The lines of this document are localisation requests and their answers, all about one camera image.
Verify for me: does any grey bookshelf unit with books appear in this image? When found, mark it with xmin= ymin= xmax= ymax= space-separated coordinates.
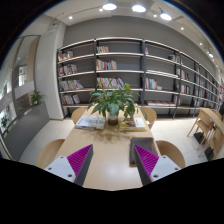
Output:
xmin=55 ymin=36 xmax=224 ymax=119

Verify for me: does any green potted plant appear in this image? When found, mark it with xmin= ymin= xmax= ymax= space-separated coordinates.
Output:
xmin=87 ymin=83 xmax=148 ymax=127

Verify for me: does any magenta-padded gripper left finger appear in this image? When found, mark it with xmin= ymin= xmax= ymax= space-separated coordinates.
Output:
xmin=44 ymin=143 xmax=95 ymax=187

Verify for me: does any yellow book stack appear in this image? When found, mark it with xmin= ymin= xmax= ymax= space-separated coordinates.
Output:
xmin=118 ymin=117 xmax=148 ymax=133

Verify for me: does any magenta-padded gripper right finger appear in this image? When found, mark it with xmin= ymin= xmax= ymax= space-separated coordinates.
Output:
xmin=133 ymin=144 xmax=182 ymax=187

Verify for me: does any zigzag patterned grey towel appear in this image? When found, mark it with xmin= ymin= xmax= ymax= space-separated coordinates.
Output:
xmin=129 ymin=136 xmax=159 ymax=166

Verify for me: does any small green background plant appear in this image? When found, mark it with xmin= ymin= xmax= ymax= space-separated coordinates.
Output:
xmin=29 ymin=89 xmax=46 ymax=107
xmin=0 ymin=114 xmax=10 ymax=129

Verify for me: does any light wooden side table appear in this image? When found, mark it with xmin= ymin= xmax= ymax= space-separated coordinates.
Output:
xmin=199 ymin=107 xmax=224 ymax=158

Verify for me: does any ceiling spot lights group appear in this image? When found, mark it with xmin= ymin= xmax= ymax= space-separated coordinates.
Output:
xmin=66 ymin=1 xmax=218 ymax=59

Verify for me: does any light wooden shell chair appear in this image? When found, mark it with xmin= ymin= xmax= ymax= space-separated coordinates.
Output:
xmin=155 ymin=139 xmax=187 ymax=169
xmin=139 ymin=106 xmax=158 ymax=129
xmin=70 ymin=107 xmax=88 ymax=125
xmin=36 ymin=138 xmax=66 ymax=170

